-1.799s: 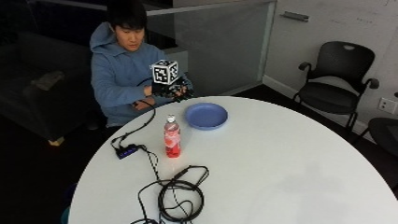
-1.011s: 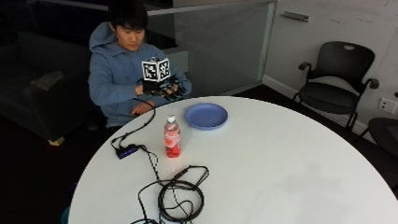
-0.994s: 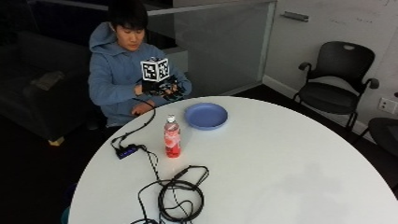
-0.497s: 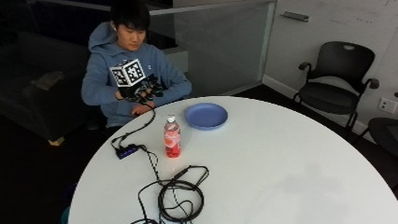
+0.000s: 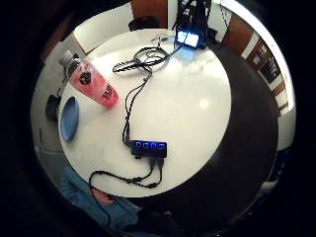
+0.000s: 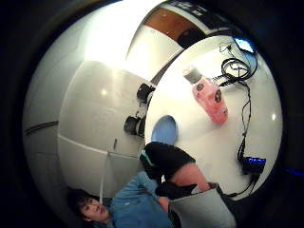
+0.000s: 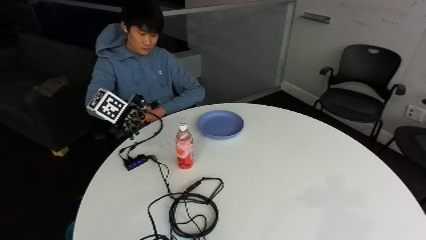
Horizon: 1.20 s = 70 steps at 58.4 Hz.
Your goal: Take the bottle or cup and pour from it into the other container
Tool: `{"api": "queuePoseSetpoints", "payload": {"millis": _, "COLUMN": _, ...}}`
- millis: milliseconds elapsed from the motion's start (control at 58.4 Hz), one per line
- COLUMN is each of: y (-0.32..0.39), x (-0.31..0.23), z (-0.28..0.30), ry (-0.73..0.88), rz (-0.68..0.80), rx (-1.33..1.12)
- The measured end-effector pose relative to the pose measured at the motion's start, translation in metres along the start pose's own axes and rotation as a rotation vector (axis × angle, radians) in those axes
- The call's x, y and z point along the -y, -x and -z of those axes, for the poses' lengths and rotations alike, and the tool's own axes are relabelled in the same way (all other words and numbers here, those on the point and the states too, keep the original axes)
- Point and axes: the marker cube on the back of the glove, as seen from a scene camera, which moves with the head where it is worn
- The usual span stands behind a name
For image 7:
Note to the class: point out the white marker cube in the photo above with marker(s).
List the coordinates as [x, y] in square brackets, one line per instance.
[106, 105]

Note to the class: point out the red drink bottle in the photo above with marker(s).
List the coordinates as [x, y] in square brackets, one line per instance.
[183, 146]

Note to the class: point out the the person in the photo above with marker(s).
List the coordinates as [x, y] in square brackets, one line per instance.
[141, 71]

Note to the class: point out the small black hub box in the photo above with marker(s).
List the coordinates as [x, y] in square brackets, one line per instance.
[135, 162]

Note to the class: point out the blue plate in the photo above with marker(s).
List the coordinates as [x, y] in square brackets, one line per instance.
[219, 124]

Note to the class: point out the black office chair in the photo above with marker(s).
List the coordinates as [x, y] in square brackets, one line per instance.
[359, 90]

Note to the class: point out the white wall socket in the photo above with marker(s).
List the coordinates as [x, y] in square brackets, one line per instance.
[414, 113]

